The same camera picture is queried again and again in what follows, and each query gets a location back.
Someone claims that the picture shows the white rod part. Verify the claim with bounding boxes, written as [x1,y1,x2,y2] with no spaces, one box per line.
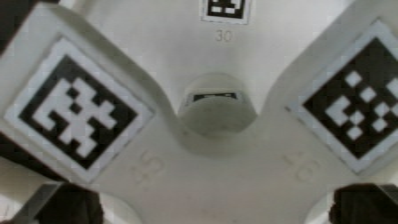
[0,0,398,224]

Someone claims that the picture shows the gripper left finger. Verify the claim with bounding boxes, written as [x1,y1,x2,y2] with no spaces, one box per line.
[5,182,105,224]

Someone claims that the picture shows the white round table top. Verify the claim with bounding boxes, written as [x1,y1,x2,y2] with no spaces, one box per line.
[60,0,355,107]

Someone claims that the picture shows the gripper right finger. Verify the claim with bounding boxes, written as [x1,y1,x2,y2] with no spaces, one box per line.
[329,183,398,224]

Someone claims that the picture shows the white cylindrical table leg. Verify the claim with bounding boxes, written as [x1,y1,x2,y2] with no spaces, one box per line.
[178,73,257,136]

